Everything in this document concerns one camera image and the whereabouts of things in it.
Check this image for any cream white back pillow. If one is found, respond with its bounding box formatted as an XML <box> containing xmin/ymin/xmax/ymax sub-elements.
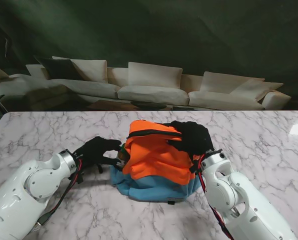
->
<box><xmin>199</xmin><ymin>71</ymin><xmax>266</xmax><ymax>95</ymax></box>
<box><xmin>127</xmin><ymin>61</ymin><xmax>184</xmax><ymax>90</ymax></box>
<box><xmin>69</xmin><ymin>59</ymin><xmax>108</xmax><ymax>84</ymax></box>

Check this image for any orange and blue backpack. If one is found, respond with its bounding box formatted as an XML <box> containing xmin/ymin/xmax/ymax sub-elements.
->
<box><xmin>109</xmin><ymin>119</ymin><xmax>207</xmax><ymax>207</ymax></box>

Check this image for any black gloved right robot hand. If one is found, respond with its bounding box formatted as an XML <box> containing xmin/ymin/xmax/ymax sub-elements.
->
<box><xmin>166</xmin><ymin>120</ymin><xmax>215</xmax><ymax>156</ymax></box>

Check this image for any dark low coffee table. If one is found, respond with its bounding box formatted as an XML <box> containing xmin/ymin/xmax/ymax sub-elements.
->
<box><xmin>130</xmin><ymin>100</ymin><xmax>171</xmax><ymax>111</ymax></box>

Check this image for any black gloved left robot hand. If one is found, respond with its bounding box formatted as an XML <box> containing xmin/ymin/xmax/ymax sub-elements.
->
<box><xmin>72</xmin><ymin>136</ymin><xmax>123</xmax><ymax>167</ymax></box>

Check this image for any dark brown sofa cushion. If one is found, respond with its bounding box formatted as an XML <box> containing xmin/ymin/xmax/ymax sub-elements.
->
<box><xmin>35</xmin><ymin>56</ymin><xmax>85</xmax><ymax>81</ymax></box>

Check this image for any cream white sofa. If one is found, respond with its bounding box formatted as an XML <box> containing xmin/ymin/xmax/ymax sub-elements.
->
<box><xmin>0</xmin><ymin>55</ymin><xmax>292</xmax><ymax>111</ymax></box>

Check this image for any red and black arm cable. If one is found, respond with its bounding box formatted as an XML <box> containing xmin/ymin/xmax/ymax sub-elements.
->
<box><xmin>189</xmin><ymin>154</ymin><xmax>236</xmax><ymax>240</ymax></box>
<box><xmin>33</xmin><ymin>159</ymin><xmax>84</xmax><ymax>229</ymax></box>

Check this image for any coffee bottle with green cap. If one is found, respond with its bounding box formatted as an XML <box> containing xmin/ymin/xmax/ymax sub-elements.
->
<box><xmin>116</xmin><ymin>146</ymin><xmax>128</xmax><ymax>168</ymax></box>

